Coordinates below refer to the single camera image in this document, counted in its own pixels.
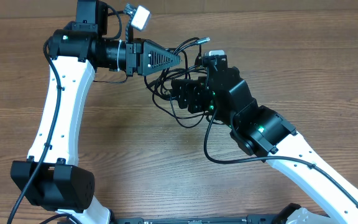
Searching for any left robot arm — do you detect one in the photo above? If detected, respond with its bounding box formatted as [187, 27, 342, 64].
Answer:
[11, 1, 180, 223]

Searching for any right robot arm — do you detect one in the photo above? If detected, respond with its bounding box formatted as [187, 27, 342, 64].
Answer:
[172, 67, 358, 223]

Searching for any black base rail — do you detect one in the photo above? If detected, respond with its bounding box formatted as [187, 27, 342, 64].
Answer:
[57, 214, 334, 224]

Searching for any black USB cable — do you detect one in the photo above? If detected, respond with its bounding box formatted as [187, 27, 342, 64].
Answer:
[150, 46, 208, 121]
[144, 36, 213, 129]

